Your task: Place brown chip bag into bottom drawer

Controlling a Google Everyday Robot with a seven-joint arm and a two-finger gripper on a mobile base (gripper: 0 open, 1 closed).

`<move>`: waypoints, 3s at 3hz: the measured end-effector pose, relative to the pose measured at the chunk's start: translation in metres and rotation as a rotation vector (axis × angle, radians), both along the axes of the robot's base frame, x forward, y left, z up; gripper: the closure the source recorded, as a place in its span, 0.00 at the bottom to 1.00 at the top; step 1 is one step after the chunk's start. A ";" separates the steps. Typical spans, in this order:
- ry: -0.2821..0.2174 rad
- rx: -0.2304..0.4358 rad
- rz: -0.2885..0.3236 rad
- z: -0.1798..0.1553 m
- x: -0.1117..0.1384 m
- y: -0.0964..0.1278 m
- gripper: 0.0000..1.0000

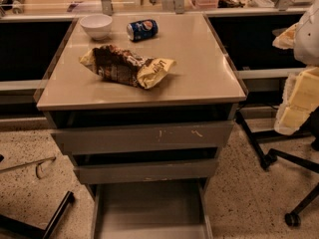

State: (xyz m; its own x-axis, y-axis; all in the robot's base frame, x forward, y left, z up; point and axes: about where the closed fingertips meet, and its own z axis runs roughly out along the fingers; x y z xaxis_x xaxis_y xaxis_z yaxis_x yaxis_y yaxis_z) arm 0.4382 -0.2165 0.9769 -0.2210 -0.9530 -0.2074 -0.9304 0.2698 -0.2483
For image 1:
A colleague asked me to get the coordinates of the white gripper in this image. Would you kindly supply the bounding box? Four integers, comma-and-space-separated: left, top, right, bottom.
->
272, 0, 319, 135

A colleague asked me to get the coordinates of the brown chip bag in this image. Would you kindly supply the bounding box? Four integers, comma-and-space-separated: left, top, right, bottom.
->
80, 45, 175, 90

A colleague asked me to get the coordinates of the grey drawer cabinet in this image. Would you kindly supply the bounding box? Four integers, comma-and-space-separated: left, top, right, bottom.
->
36, 14, 246, 188

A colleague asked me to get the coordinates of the middle grey drawer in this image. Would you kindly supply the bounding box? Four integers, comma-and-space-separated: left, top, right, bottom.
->
74, 158, 218, 184

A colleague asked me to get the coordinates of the grey drawer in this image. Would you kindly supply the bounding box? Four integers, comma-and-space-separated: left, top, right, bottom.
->
52, 120, 233, 155
74, 158, 218, 184
91, 179, 213, 239

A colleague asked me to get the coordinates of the bottom grey drawer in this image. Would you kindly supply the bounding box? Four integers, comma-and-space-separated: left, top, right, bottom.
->
91, 179, 213, 239

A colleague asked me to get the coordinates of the top grey drawer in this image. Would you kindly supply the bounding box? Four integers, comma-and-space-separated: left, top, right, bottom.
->
52, 120, 233, 155

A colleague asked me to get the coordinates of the black office chair base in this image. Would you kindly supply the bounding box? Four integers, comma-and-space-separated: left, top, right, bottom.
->
260, 147, 319, 228

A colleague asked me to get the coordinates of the blue pepsi can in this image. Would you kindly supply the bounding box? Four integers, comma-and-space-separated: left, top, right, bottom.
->
127, 19, 159, 42

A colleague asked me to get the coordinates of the white bowl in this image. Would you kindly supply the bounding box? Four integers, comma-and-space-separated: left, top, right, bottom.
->
80, 14, 113, 40

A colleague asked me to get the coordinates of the black floor stand leg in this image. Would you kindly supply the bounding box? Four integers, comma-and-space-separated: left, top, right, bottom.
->
0, 191, 75, 239

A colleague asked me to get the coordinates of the black table frame leg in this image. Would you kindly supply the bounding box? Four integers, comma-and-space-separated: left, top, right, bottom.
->
235, 112, 316, 171

